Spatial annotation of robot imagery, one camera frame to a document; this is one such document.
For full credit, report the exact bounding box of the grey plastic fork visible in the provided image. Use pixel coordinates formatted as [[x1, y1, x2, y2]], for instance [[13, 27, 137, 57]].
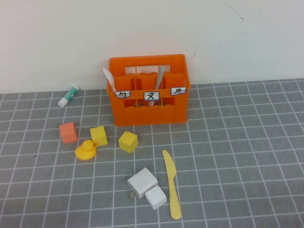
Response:
[[147, 66, 165, 107]]

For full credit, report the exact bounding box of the pink plastic spoon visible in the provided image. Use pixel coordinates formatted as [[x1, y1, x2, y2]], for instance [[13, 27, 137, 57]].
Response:
[[102, 67, 117, 92]]

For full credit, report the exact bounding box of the yellow plastic knife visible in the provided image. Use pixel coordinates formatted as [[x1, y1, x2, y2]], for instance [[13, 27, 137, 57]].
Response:
[[162, 149, 182, 220]]

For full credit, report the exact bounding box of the orange plastic cutlery holder crate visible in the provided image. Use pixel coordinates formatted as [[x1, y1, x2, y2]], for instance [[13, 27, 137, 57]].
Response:
[[106, 53, 192, 126]]

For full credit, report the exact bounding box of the paper label fork character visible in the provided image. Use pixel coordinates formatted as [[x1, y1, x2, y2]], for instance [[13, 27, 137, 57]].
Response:
[[143, 91, 160, 101]]

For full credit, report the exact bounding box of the paper label spoon character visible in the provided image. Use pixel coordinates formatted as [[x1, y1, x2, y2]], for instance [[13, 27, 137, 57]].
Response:
[[114, 90, 132, 99]]

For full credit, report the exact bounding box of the notched yellow foam cube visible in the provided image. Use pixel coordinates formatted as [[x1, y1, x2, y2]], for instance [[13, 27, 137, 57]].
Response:
[[118, 131, 139, 154]]

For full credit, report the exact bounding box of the white charger plug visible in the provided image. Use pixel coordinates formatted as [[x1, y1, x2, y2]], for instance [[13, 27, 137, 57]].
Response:
[[127, 167, 159, 200]]

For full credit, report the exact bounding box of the yellow rubber duck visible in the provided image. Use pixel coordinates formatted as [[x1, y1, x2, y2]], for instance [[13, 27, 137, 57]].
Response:
[[75, 139, 97, 162]]

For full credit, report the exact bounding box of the small white cube adapter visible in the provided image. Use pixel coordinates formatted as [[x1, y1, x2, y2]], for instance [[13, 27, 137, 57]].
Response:
[[144, 185, 167, 210]]

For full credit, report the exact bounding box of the orange foam cube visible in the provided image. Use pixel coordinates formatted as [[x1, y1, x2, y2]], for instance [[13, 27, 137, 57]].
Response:
[[59, 122, 78, 144]]

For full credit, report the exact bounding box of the white green glue stick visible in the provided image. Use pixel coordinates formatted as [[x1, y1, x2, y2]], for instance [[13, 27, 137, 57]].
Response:
[[57, 85, 80, 108]]

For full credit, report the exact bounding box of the grey grid table mat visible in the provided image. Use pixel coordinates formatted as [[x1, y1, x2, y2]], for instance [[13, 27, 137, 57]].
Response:
[[0, 78, 304, 228]]

